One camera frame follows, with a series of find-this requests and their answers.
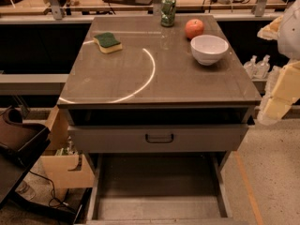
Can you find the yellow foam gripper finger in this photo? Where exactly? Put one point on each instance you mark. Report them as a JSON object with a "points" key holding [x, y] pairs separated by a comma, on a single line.
{"points": [[282, 90], [270, 31]]}

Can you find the green and yellow sponge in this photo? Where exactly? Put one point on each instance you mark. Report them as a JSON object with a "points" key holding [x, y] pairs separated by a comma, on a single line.
{"points": [[107, 43]]}

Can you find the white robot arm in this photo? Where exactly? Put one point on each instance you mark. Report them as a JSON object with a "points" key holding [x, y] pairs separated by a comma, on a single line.
{"points": [[288, 42]]}

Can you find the grey drawer cabinet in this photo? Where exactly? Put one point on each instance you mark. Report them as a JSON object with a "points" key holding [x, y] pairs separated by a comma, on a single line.
{"points": [[154, 81]]}

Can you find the open bottom drawer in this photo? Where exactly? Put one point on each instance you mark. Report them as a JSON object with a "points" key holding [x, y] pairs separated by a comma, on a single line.
{"points": [[158, 189]]}

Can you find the clear plastic bottle right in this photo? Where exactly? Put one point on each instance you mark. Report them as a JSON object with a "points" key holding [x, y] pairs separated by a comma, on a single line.
{"points": [[262, 68]]}

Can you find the clear plastic bottle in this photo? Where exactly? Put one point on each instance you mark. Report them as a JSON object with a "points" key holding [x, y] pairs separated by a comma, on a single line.
{"points": [[262, 68], [250, 66]]}

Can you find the clear plastic bottle left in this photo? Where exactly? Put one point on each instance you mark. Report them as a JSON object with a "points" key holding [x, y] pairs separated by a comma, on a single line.
{"points": [[250, 66]]}

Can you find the white bowl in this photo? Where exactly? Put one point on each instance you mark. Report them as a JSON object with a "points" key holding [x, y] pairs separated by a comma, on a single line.
{"points": [[208, 49]]}

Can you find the red apple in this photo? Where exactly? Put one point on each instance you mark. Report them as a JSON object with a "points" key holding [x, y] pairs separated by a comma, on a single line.
{"points": [[193, 28]]}

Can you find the green soda can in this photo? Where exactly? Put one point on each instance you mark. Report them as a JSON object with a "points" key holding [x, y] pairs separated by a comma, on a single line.
{"points": [[168, 9]]}

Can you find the cardboard box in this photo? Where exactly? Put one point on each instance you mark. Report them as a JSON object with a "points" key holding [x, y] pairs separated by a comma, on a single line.
{"points": [[66, 167]]}

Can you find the brown chair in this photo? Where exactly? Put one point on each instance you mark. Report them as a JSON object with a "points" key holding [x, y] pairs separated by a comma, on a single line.
{"points": [[21, 144]]}

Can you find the middle drawer with black handle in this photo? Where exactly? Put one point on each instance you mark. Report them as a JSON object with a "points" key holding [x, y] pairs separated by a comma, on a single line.
{"points": [[157, 139]]}

